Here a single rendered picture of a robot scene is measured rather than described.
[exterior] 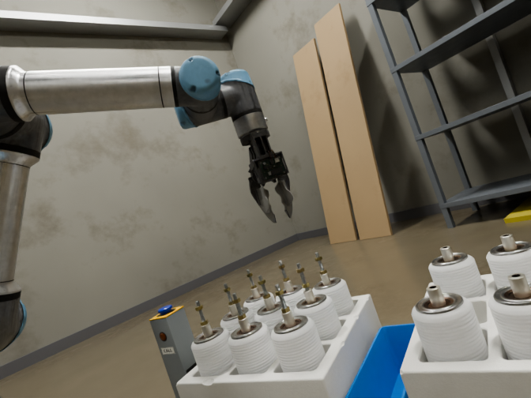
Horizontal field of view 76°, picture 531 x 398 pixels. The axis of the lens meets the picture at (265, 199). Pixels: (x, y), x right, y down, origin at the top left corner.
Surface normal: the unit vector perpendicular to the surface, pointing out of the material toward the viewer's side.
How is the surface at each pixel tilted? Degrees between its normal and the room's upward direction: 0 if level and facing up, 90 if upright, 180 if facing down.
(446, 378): 90
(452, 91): 90
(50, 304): 90
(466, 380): 90
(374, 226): 78
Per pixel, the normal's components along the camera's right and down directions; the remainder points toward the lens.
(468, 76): -0.75, 0.25
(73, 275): 0.57, -0.22
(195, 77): 0.19, -0.09
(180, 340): 0.81, -0.29
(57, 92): 0.22, 0.31
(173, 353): -0.48, 0.15
